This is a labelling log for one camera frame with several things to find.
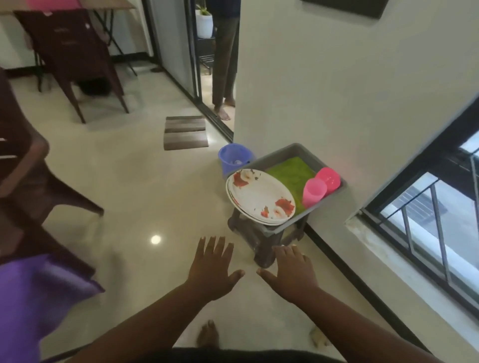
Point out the black barred window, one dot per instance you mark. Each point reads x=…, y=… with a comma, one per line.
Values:
x=430, y=161

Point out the stack of pink cups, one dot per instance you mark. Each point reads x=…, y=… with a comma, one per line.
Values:
x=313, y=192

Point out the person's left foot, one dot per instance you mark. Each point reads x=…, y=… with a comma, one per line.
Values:
x=209, y=334

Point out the person's left hand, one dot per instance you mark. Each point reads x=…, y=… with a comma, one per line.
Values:
x=211, y=276

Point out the crumpled brown paper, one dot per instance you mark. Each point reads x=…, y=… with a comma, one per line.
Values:
x=318, y=336

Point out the person's left forearm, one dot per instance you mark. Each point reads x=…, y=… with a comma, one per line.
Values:
x=142, y=329

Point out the black plant stand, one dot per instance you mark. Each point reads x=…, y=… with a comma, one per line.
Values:
x=206, y=60

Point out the grey plastic tray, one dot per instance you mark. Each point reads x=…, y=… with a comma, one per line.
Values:
x=284, y=153

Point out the person's right forearm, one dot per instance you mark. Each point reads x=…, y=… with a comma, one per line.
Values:
x=355, y=329

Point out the green cloth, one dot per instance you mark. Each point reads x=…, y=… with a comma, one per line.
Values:
x=292, y=175

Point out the person's dark clothing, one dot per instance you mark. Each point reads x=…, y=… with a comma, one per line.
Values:
x=243, y=357

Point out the person's right hand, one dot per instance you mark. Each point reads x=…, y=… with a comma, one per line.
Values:
x=292, y=280

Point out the blue waste bin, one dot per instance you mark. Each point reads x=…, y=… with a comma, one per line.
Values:
x=228, y=157

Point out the purple cloth table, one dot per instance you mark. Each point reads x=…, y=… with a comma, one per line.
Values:
x=30, y=306

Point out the white outdoor plant pot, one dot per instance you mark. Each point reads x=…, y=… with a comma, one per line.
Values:
x=204, y=26

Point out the wooden folding table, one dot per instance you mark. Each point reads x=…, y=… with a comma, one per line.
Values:
x=112, y=4

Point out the stack of floral plates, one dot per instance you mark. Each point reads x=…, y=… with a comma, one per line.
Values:
x=258, y=194

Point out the crumpled white paper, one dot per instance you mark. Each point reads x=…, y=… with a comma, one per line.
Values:
x=237, y=162

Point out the grey striped doormat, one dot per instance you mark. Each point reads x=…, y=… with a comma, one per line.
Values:
x=185, y=134

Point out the dark picture frame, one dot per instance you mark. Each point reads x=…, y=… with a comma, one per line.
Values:
x=348, y=5

